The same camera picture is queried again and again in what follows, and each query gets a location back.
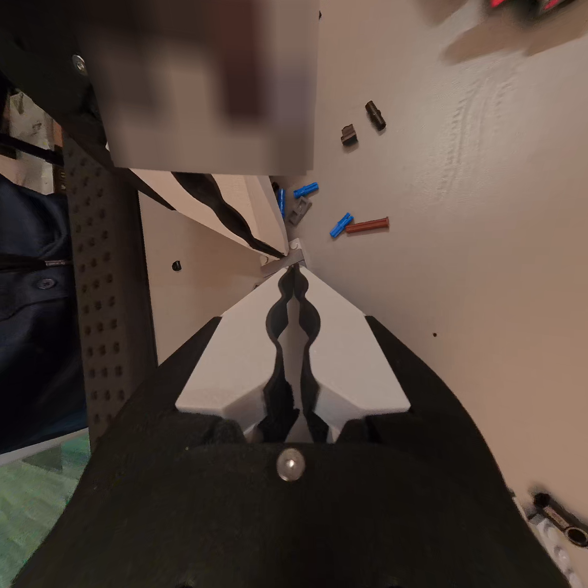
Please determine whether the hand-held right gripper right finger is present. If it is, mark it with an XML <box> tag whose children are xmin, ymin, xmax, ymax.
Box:
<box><xmin>292</xmin><ymin>265</ymin><xmax>411</xmax><ymax>444</ymax></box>

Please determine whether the grey lego car model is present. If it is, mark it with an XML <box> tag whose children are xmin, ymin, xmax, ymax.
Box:
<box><xmin>482</xmin><ymin>0</ymin><xmax>588</xmax><ymax>14</ymax></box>

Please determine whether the brown lego axle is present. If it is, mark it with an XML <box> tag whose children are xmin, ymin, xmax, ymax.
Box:
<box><xmin>345</xmin><ymin>217</ymin><xmax>390</xmax><ymax>234</ymax></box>

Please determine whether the dark grey wide lego tile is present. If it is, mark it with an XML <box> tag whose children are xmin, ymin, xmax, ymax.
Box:
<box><xmin>261</xmin><ymin>255</ymin><xmax>307</xmax><ymax>278</ymax></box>

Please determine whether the pile of dark lego pieces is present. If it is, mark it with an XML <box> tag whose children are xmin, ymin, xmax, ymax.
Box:
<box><xmin>512</xmin><ymin>489</ymin><xmax>588</xmax><ymax>588</ymax></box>

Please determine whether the group of small lego connectors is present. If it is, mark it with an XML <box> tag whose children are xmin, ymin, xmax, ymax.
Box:
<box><xmin>271</xmin><ymin>100</ymin><xmax>387</xmax><ymax>239</ymax></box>

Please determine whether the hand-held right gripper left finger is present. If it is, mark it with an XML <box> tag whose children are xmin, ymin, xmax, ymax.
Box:
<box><xmin>175</xmin><ymin>266</ymin><xmax>300</xmax><ymax>444</ymax></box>

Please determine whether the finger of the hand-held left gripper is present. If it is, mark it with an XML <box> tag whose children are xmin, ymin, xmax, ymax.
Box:
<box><xmin>211</xmin><ymin>174</ymin><xmax>290</xmax><ymax>254</ymax></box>
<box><xmin>129</xmin><ymin>168</ymin><xmax>286</xmax><ymax>259</ymax></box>

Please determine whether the black perforated panel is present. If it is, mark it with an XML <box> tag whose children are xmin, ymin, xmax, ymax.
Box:
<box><xmin>62</xmin><ymin>133</ymin><xmax>159</xmax><ymax>451</ymax></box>

